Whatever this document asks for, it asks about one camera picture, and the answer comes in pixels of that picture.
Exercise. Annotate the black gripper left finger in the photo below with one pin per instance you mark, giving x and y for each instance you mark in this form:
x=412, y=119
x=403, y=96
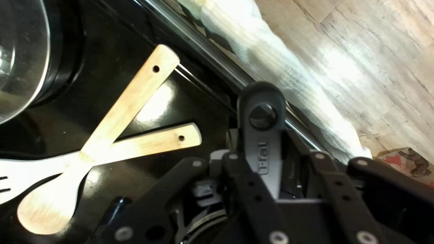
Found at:
x=147, y=219

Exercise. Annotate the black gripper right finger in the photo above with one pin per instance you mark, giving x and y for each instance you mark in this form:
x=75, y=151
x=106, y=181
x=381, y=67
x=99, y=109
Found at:
x=395, y=199

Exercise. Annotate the wooden spoon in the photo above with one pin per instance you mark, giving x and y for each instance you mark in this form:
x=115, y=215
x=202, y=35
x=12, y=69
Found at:
x=49, y=207

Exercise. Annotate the black pot with glass lid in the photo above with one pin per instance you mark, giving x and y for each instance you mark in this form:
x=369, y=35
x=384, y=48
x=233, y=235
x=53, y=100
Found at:
x=274, y=189

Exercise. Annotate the black electric stove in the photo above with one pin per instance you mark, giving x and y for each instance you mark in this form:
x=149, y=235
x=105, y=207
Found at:
x=232, y=198

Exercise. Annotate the slotted wooden spatula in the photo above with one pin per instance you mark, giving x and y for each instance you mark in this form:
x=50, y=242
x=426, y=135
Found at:
x=16, y=174

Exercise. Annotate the black pan with glass lid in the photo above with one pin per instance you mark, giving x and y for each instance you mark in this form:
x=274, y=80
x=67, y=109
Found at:
x=41, y=48

